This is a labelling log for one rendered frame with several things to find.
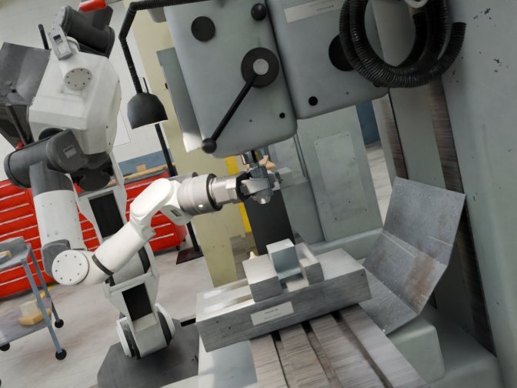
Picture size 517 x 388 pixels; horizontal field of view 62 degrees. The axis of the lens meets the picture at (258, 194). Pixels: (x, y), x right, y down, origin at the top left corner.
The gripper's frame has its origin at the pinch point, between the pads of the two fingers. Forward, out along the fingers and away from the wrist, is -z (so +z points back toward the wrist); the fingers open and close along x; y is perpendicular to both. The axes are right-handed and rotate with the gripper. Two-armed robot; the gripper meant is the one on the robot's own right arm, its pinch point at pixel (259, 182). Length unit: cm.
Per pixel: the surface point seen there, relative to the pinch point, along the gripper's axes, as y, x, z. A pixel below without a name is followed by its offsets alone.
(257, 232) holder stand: 20.2, 30.3, 16.3
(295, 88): -17.2, -5.8, -14.1
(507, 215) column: 14.7, -4.2, -45.7
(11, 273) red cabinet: 94, 288, 456
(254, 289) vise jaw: 17.7, -16.0, 1.0
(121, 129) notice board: -58, 735, 554
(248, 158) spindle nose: -6.0, -2.4, 0.1
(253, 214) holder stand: 14.3, 30.4, 15.9
